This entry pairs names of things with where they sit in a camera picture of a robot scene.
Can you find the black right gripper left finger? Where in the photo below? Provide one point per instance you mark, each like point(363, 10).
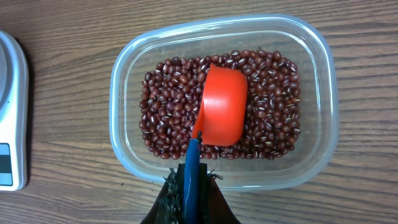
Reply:
point(167, 208)

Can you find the white digital kitchen scale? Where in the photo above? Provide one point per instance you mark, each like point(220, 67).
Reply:
point(14, 107)

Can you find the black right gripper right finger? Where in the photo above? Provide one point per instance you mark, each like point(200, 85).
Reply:
point(212, 206)

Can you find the red measuring scoop blue handle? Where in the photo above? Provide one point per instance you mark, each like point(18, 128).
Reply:
point(219, 123)

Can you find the clear plastic container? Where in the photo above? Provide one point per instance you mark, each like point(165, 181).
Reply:
point(294, 38)

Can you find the red beans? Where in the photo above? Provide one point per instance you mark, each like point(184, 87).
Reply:
point(172, 93)

